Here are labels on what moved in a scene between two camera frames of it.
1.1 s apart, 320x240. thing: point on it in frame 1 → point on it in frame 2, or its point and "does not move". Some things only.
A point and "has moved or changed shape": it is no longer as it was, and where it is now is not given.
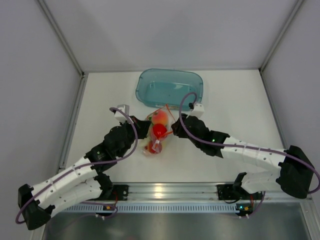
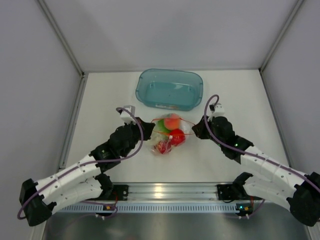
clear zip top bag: (162, 120) has moved or changed shape
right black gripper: (178, 129) → (200, 131)
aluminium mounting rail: (194, 192) does not move
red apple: (159, 129) → (177, 137)
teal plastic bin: (156, 88) does not move
